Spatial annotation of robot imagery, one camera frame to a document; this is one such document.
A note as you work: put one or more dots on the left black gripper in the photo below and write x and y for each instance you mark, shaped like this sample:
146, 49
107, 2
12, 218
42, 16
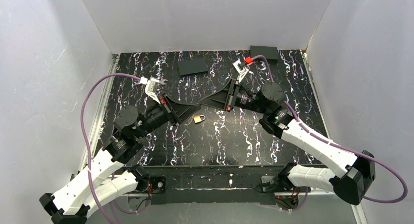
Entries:
170, 109

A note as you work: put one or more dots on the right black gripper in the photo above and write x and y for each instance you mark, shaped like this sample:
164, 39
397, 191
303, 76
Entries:
230, 95

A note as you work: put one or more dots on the small brass padlock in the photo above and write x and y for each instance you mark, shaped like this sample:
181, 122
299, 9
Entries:
198, 119

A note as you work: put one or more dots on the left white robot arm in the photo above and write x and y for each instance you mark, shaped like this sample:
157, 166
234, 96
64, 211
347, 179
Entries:
87, 191

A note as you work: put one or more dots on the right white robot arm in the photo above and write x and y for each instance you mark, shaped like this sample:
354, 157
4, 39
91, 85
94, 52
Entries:
346, 174

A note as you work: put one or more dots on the black flat plate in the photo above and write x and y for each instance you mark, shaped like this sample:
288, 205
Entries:
192, 67

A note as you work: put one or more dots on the silver open-end wrench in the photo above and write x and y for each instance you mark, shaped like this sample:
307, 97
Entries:
162, 81

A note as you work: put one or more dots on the black rectangular box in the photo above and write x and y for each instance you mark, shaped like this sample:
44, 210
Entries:
270, 53

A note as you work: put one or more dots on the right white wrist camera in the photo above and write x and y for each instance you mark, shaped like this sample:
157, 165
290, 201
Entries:
242, 67

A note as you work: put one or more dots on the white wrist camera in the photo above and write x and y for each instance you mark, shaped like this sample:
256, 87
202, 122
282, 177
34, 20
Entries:
151, 86
242, 67

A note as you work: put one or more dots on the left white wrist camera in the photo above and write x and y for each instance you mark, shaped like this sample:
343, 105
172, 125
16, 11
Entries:
151, 86

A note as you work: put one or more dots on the aluminium frame rail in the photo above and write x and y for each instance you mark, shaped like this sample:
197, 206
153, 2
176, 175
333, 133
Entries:
88, 70

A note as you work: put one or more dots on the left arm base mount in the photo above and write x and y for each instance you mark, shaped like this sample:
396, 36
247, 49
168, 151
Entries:
141, 198

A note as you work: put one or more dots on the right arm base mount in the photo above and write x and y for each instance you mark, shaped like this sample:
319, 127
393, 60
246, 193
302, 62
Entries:
288, 198

